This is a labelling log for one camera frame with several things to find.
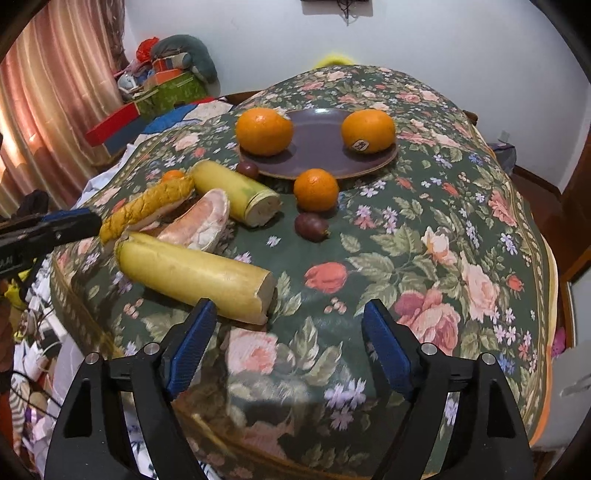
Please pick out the large plain orange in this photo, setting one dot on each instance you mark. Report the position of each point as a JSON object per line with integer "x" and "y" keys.
{"x": 264, "y": 131}

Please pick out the dark brown cloth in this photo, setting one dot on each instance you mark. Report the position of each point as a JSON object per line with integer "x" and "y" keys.
{"x": 33, "y": 203}

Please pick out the black wall device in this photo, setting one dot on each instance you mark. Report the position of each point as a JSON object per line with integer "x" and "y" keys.
{"x": 334, "y": 1}

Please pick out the medium mandarin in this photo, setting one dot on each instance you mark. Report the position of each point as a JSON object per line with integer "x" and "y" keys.
{"x": 316, "y": 189}

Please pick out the orange box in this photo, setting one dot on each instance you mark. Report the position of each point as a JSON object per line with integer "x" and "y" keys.
{"x": 168, "y": 76}

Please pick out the green box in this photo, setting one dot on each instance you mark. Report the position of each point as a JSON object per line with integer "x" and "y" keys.
{"x": 171, "y": 97}

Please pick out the yellow round object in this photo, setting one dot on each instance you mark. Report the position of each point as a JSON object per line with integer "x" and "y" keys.
{"x": 334, "y": 60}

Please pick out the dark purple passion fruit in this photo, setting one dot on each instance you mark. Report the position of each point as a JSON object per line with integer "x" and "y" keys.
{"x": 248, "y": 169}
{"x": 311, "y": 226}

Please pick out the pink pomelo segment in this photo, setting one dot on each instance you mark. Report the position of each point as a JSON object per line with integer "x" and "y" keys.
{"x": 198, "y": 221}

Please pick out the dark wooden frame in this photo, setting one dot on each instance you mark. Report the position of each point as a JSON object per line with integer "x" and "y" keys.
{"x": 235, "y": 98}

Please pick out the red box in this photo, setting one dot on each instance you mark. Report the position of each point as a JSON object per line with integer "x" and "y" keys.
{"x": 113, "y": 124}

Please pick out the wooden door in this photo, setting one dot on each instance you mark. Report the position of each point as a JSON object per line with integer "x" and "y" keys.
{"x": 577, "y": 221}

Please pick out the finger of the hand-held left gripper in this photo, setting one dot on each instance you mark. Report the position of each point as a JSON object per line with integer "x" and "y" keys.
{"x": 76, "y": 224}

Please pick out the floral green tablecloth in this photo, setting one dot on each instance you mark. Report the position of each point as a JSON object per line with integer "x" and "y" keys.
{"x": 415, "y": 207}

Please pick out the small mandarin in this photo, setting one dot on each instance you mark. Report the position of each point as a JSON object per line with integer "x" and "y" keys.
{"x": 173, "y": 175}

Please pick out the large orange with sticker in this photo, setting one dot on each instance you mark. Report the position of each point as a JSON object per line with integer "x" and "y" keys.
{"x": 368, "y": 131}

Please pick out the pink striped curtain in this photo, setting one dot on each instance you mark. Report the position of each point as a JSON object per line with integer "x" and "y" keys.
{"x": 46, "y": 92}

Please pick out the dark purple plate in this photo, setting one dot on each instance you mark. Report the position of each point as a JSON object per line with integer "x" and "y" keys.
{"x": 318, "y": 138}

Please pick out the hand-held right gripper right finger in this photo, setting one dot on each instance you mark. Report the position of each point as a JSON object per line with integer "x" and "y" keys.
{"x": 388, "y": 350}

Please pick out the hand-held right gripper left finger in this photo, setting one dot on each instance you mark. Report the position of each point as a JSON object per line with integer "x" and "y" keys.
{"x": 189, "y": 350}

